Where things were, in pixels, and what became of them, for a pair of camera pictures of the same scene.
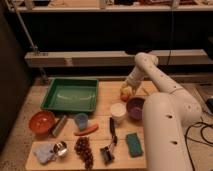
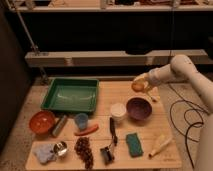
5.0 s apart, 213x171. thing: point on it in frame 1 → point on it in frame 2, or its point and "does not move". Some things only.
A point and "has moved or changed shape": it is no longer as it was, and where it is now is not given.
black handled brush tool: [107, 152] does not move
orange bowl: [41, 123] does not move
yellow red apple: [124, 96] has moved or changed shape
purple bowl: [135, 106] does not move
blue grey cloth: [43, 152] does not move
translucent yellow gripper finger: [124, 87] → [145, 75]
